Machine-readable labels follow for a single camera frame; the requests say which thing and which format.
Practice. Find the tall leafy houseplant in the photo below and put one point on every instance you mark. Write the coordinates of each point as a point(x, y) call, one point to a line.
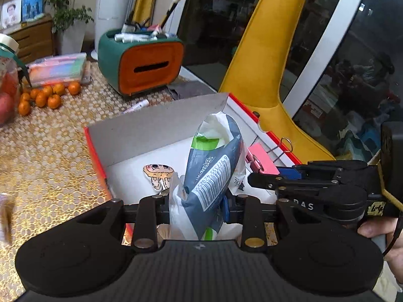
point(67, 15)

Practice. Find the gold patterned desktop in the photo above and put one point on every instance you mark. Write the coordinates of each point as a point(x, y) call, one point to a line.
point(56, 151)

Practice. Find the green orange storage box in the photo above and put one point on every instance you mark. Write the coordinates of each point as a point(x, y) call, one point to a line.
point(144, 66)

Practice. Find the clutter of tubes and pens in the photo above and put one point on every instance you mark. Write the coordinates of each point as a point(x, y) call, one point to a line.
point(138, 34)

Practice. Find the white portrait photo frame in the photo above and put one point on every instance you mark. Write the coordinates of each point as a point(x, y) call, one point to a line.
point(11, 12)

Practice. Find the pile of tangerines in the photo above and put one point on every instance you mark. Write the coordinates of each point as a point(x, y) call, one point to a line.
point(47, 96)

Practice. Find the white standing air conditioner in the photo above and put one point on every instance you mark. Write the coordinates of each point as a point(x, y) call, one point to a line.
point(116, 3)

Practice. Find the white marker tube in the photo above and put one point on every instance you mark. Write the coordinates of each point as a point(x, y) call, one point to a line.
point(135, 107)

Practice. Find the low wooden television cabinet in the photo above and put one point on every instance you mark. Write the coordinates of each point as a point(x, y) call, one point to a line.
point(31, 41)

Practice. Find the blue picture card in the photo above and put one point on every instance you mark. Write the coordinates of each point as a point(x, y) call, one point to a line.
point(33, 4)

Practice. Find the small black clip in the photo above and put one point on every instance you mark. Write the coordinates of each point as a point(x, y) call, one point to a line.
point(256, 114)

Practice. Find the person's right hand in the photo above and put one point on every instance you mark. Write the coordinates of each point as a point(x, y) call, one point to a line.
point(377, 228)

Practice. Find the pink binder clip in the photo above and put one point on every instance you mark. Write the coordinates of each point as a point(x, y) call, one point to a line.
point(263, 159)

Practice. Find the cartoon face sticker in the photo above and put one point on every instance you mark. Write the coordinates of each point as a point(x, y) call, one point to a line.
point(159, 174)

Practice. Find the blurred tan object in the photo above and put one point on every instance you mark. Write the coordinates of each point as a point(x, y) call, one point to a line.
point(4, 217)

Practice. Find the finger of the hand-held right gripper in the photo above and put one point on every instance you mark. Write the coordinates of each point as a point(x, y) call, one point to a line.
point(270, 182)
point(289, 173)

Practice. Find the white plant pot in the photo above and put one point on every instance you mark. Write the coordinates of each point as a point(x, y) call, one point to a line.
point(71, 39)

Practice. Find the red cardboard box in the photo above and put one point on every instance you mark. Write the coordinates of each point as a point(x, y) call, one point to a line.
point(151, 129)

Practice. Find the printed bag of red apples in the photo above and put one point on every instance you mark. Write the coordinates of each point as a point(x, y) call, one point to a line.
point(8, 78)

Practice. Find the white and blue snack bag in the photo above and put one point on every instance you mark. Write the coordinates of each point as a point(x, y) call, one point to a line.
point(211, 170)

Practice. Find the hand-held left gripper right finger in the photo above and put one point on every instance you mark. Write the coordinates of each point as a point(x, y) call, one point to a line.
point(252, 220)

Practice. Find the yellow chair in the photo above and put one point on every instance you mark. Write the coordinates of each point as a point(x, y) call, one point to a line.
point(264, 53)

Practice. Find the grey cloth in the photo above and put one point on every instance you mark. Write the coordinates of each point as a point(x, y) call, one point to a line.
point(185, 88)

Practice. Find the sliding glass door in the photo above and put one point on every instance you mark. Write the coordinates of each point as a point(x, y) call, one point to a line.
point(346, 69)

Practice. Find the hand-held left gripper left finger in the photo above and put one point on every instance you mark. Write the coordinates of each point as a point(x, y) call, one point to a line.
point(146, 217)

